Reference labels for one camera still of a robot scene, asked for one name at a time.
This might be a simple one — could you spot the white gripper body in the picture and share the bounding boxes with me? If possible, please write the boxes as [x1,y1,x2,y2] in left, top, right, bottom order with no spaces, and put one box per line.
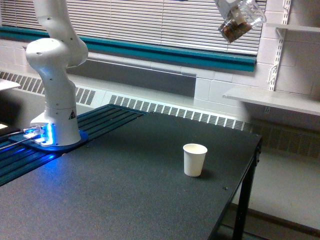
[214,0,241,18]

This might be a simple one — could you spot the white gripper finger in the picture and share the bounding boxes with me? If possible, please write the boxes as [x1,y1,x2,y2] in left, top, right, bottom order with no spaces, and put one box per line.
[231,7,246,25]

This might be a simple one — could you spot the clear plastic cup with almonds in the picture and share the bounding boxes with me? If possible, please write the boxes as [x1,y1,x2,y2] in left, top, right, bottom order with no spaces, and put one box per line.
[215,0,267,44]

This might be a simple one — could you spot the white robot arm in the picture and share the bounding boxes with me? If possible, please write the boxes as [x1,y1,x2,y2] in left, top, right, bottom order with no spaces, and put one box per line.
[26,0,89,148]

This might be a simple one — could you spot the white window blinds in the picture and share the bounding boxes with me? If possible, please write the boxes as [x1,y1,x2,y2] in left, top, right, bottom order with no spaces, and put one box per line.
[0,0,267,56]

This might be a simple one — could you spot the white baseboard radiator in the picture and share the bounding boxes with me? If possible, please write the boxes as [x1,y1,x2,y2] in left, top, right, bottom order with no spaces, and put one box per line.
[0,70,320,159]

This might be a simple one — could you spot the white paper cup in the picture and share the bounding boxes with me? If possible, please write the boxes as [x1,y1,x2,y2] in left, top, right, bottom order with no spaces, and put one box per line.
[183,143,208,177]

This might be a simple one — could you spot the black table leg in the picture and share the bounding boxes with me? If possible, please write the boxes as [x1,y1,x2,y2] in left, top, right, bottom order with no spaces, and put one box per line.
[232,140,262,240]

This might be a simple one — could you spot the white tabletop at left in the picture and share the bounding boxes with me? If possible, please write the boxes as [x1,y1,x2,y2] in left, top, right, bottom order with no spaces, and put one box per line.
[0,79,21,91]

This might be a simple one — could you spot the white upper wall shelf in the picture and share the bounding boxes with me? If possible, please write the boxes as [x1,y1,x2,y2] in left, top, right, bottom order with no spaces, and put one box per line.
[265,23,320,40]

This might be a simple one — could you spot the white wall shelf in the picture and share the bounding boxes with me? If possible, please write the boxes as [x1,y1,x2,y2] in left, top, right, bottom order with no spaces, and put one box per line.
[222,86,320,116]
[265,23,320,40]

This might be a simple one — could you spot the white shelf wall rail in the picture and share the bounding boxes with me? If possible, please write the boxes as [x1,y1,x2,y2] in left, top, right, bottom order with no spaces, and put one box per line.
[267,0,292,92]

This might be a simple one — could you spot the white lower wall shelf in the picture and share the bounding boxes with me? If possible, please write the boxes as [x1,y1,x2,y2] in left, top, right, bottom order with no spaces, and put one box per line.
[222,86,320,116]

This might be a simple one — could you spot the black cable at base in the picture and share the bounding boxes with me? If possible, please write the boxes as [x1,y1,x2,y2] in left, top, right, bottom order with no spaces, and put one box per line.
[0,128,38,151]

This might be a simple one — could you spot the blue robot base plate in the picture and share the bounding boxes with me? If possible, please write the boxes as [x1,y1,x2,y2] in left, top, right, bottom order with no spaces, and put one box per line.
[8,129,89,153]

